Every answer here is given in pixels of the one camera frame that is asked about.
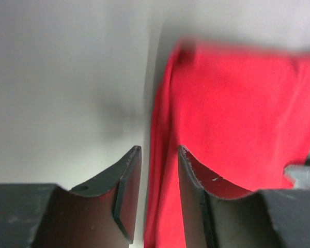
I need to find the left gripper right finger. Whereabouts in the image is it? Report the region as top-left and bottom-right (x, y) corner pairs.
(178, 146), (310, 248)

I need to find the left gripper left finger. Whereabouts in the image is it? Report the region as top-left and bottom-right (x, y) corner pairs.
(0, 146), (142, 247)

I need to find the red t shirt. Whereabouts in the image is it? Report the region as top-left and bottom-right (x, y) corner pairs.
(144, 42), (310, 247)

